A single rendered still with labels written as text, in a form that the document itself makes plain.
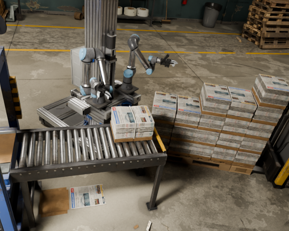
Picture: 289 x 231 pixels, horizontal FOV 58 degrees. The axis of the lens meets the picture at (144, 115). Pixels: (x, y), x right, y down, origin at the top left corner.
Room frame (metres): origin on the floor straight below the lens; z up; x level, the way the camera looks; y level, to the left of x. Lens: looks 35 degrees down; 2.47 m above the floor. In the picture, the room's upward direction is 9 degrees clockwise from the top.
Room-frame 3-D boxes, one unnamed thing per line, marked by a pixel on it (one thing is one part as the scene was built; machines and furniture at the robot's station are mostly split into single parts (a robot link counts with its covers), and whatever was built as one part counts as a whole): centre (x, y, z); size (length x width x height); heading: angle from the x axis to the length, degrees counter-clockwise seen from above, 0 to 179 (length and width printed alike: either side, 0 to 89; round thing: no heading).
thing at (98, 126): (2.05, 0.54, 0.74); 1.34 x 0.05 x 0.12; 111
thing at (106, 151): (1.86, 0.34, 0.77); 0.47 x 0.05 x 0.05; 21
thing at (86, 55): (2.45, 0.67, 1.19); 0.15 x 0.12 x 0.55; 121
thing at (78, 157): (1.77, 0.58, 0.77); 0.47 x 0.05 x 0.05; 21
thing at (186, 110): (2.74, -0.66, 0.42); 1.17 x 0.39 x 0.83; 88
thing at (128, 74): (2.94, 0.28, 0.98); 0.13 x 0.12 x 0.14; 173
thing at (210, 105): (2.74, -0.80, 0.95); 0.38 x 0.29 x 0.23; 179
